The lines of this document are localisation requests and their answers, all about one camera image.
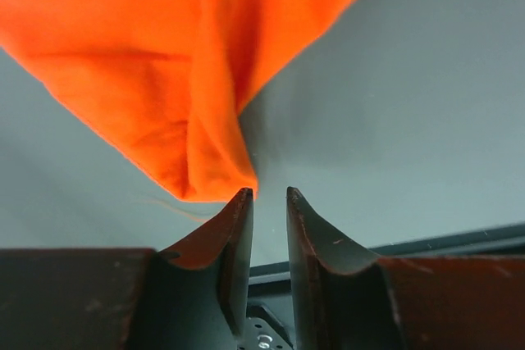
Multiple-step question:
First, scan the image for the aluminium table frame rail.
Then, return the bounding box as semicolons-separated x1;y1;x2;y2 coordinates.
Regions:
248;224;524;300

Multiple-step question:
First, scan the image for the orange t-shirt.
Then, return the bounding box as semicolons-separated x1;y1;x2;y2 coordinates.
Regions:
1;0;355;202

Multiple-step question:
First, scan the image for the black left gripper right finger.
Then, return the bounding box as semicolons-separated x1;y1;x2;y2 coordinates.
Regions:
286;187;524;349

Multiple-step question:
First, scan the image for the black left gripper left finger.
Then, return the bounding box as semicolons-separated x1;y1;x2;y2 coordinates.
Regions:
1;189;253;349

